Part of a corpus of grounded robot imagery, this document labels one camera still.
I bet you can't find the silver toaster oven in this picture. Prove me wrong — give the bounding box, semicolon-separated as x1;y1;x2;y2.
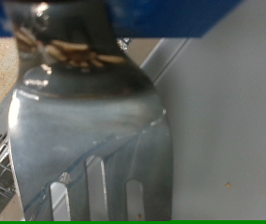
0;36;266;222

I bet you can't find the blue spatula grip block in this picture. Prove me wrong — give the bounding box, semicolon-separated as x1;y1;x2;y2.
0;0;243;39

